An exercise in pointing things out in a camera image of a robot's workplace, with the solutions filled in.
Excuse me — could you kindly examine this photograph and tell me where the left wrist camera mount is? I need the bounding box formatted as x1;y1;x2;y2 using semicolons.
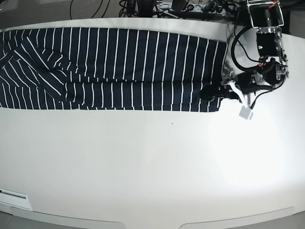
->
220;62;254;120

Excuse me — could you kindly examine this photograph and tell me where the white power strip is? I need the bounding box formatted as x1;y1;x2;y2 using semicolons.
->
153;0;238;15

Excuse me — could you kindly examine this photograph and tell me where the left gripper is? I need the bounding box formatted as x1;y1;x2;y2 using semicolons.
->
200;73;267;101

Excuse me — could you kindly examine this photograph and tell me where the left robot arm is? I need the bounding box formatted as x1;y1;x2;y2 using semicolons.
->
200;0;289;100

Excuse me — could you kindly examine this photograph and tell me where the white label sticker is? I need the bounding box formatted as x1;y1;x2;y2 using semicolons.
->
0;189;32;211

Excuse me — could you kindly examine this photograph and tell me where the navy white striped T-shirt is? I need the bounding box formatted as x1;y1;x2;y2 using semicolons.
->
0;27;228;112

